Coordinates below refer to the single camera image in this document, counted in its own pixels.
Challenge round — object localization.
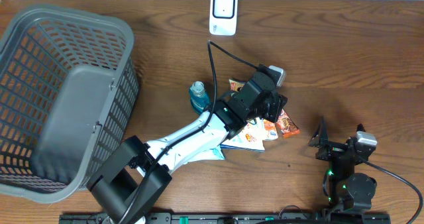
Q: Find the red chocolate bar wrapper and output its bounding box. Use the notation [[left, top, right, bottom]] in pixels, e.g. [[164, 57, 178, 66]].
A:
[[276, 109, 300, 139]]

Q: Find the small orange snack packet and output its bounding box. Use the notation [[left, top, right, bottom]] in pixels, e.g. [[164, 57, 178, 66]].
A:
[[262, 119, 278, 140]]

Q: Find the yellow snack bag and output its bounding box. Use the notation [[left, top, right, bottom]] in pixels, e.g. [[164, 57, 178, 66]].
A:
[[219, 78, 266, 153]]

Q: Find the blue mouthwash bottle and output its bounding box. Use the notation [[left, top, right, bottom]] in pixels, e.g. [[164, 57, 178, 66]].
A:
[[189, 81, 210, 115]]

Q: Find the white tissue pack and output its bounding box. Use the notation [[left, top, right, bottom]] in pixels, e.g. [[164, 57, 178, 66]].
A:
[[188, 146, 225, 162]]

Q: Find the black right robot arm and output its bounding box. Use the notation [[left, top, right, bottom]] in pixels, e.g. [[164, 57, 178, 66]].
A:
[[308, 119, 378, 213]]

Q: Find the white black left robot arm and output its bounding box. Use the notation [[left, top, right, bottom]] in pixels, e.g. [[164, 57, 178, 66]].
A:
[[87, 65, 288, 223]]

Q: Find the white barcode scanner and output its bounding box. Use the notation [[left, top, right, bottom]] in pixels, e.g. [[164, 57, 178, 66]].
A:
[[209, 0, 238, 36]]

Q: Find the grey plastic basket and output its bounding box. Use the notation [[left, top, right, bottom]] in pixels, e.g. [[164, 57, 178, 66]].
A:
[[1, 5, 139, 203]]

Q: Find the black right camera cable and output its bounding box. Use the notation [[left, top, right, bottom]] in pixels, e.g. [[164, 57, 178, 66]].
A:
[[362, 159, 424, 224]]

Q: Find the black camera cable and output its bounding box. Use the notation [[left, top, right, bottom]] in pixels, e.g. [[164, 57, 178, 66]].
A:
[[117, 40, 261, 224], [362, 159, 424, 224]]

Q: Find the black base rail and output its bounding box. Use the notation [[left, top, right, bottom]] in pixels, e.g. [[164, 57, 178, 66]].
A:
[[59, 211, 392, 224]]

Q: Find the black left camera cable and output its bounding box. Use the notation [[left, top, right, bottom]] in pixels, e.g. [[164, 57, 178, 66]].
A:
[[117, 40, 261, 224]]

